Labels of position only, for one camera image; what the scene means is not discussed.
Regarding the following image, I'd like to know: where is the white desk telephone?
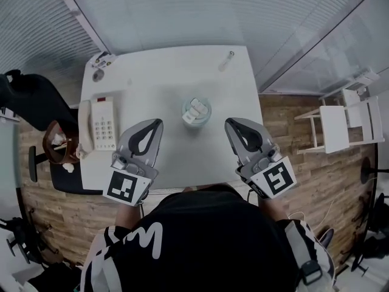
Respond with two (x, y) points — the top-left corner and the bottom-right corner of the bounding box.
(78, 96), (119, 152)

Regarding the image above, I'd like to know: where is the small white and yellow gadget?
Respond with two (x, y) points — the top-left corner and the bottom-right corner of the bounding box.
(90, 51), (118, 70)

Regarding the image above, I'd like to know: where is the black tripod equipment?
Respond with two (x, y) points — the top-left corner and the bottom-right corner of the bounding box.
(0, 217), (42, 266)

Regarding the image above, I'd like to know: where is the black round stand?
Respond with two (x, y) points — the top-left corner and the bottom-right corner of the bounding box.
(360, 156), (389, 185)

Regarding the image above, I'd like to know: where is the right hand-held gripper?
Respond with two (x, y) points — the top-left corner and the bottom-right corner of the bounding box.
(224, 117), (297, 200)

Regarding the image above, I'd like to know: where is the pale blue bottle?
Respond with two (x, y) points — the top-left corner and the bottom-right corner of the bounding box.
(182, 96), (212, 131)

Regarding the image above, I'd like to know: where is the person's left forearm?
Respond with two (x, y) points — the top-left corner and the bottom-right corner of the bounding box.
(114, 202), (144, 234)

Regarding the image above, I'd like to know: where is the brown waste bag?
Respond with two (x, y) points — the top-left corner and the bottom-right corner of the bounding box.
(42, 119), (82, 166)

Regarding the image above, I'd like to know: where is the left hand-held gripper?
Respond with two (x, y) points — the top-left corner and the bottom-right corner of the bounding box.
(102, 118), (164, 207)

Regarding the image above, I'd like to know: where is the black chair base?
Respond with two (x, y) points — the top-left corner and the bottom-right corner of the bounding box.
(351, 192), (389, 275)

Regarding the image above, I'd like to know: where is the person's right forearm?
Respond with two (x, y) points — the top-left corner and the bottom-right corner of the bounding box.
(257, 196), (292, 225)

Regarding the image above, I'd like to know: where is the small clear tube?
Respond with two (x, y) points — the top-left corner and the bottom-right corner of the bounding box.
(218, 50), (236, 72)

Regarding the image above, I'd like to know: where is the black office chair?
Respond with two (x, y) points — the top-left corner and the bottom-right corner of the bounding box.
(0, 69), (104, 196)

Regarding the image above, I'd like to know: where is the white cable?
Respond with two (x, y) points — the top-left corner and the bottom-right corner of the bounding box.
(287, 204), (338, 243)

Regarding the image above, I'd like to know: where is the dark shoe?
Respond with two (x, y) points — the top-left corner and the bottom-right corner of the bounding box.
(317, 228), (336, 251)

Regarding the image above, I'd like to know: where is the white wooden chair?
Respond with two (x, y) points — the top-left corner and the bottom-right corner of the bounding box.
(294, 95), (384, 155)

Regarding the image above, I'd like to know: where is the person's black printed shirt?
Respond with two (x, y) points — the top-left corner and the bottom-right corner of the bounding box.
(80, 184), (337, 292)

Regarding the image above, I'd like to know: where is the white bottle lid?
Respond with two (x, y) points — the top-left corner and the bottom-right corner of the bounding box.
(182, 96), (212, 125)

